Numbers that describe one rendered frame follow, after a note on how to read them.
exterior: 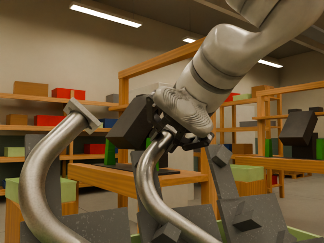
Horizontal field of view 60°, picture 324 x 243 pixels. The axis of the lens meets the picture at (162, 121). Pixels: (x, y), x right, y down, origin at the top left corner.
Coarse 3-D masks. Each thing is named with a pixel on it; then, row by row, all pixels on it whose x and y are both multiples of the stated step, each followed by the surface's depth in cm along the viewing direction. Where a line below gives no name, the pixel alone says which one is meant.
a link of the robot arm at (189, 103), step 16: (192, 64) 38; (192, 80) 38; (160, 96) 37; (176, 96) 37; (192, 96) 39; (208, 96) 38; (224, 96) 38; (176, 112) 37; (192, 112) 37; (208, 112) 41; (192, 128) 37; (208, 128) 36
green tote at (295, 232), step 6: (222, 228) 66; (288, 228) 61; (294, 228) 60; (132, 234) 56; (138, 234) 56; (222, 234) 66; (294, 234) 59; (300, 234) 58; (306, 234) 57; (312, 234) 56; (132, 240) 55; (138, 240) 56; (222, 240) 66; (300, 240) 58
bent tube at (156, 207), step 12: (168, 132) 54; (156, 144) 51; (168, 144) 53; (144, 156) 49; (156, 156) 50; (144, 168) 47; (144, 180) 46; (144, 192) 45; (156, 192) 46; (144, 204) 45; (156, 204) 45; (156, 216) 44; (168, 216) 44; (180, 216) 45; (180, 228) 44; (192, 228) 45; (192, 240) 44; (204, 240) 44; (216, 240) 45
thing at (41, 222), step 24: (72, 120) 39; (96, 120) 40; (48, 144) 36; (24, 168) 34; (48, 168) 36; (24, 192) 33; (24, 216) 33; (48, 216) 33; (48, 240) 33; (72, 240) 34
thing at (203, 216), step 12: (132, 156) 54; (156, 168) 54; (156, 180) 53; (204, 204) 54; (144, 216) 48; (192, 216) 51; (204, 216) 52; (144, 228) 47; (156, 228) 48; (204, 228) 51; (216, 228) 52; (144, 240) 46; (180, 240) 48
